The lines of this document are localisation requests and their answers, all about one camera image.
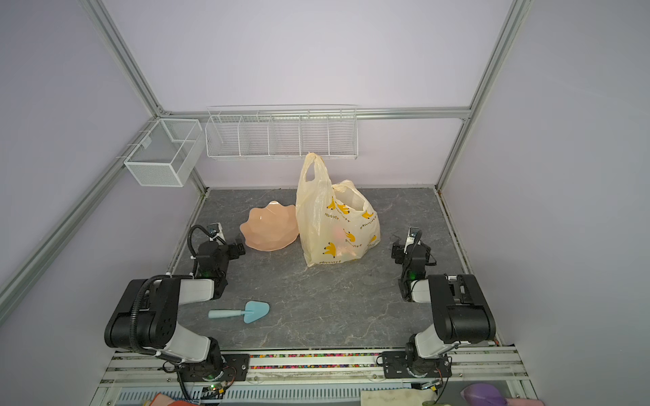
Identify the pink wavy fruit plate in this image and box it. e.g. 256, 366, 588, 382
240, 201, 299, 252

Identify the banana print plastic bag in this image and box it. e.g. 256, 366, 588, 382
296, 153, 381, 267

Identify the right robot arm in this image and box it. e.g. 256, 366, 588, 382
377, 227, 496, 381

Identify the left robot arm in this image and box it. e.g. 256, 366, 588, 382
104, 224, 249, 387

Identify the light blue plastic spatula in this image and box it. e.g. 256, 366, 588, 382
208, 301, 270, 324

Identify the beige cloth at edge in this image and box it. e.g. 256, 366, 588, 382
361, 389, 438, 406

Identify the purple object at edge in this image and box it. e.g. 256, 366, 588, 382
460, 383, 508, 406

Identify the white wire basket small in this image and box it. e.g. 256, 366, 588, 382
125, 118, 206, 187

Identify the white wire shelf long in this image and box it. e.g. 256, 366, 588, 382
205, 104, 359, 159

